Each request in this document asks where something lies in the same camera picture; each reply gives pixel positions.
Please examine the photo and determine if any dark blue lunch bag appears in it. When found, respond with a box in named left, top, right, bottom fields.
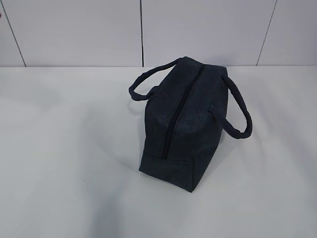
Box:
left=128, top=57, right=253, bottom=192

